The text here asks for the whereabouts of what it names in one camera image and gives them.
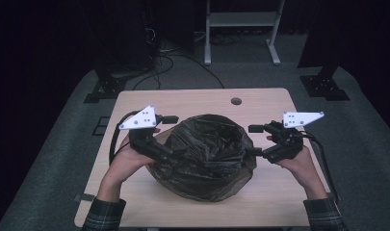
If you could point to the black stand base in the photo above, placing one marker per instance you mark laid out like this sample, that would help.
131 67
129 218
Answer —
324 86
106 88

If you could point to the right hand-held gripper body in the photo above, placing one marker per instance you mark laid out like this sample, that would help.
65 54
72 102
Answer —
289 144

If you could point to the grey tape strip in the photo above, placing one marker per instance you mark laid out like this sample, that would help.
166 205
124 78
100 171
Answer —
82 197

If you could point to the person's left hand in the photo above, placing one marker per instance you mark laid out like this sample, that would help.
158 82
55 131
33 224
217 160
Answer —
128 160

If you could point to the black garbage bag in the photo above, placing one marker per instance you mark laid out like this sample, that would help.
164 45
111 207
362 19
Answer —
202 154

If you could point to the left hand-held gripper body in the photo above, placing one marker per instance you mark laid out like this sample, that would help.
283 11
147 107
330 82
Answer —
141 120

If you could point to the white desk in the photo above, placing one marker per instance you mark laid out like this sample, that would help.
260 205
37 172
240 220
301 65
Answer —
240 18

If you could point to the person's right hand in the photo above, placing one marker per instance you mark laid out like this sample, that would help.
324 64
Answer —
301 166

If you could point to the dark cabinet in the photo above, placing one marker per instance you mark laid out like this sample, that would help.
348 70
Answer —
128 38

